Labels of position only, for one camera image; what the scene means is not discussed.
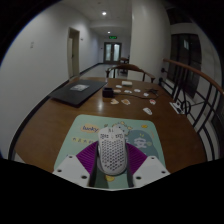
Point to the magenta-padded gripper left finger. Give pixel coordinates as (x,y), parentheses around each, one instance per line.
(71,170)

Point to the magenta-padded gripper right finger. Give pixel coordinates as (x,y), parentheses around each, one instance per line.
(151,171)

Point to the white perforated computer mouse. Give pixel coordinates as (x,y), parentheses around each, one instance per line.
(112,153)

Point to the green cartoon-print mouse pad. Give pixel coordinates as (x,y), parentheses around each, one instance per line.
(83,133)

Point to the white cartoon sticker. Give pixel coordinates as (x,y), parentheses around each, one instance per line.
(147,111)

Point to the red and white sticker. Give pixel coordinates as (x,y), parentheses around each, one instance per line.
(152,101)

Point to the orange cartoon sticker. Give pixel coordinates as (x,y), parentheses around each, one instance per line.
(125,101)

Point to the dark closed laptop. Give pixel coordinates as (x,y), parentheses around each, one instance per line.
(78,93)

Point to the small white sticker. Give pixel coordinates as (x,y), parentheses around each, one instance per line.
(128,91)
(146,94)
(118,86)
(137,90)
(116,90)

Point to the pale orange sticker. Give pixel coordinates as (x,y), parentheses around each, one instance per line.
(114,101)

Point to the small black box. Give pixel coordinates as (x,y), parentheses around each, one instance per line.
(107,92)

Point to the black railing with wooden handrail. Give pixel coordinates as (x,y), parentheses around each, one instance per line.
(203,100)

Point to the small white flat box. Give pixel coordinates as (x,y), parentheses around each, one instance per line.
(127,83)

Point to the brown wooden armchair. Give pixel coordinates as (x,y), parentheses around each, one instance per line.
(130,67)

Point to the dark framed window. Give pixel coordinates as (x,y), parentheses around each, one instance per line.
(185,63)

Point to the white side door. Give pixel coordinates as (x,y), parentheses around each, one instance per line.
(74,53)

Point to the glass double door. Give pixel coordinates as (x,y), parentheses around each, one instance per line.
(112,52)

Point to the green exit sign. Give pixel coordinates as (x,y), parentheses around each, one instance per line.
(113,37)

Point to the round ceiling light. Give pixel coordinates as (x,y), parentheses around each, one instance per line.
(104,13)

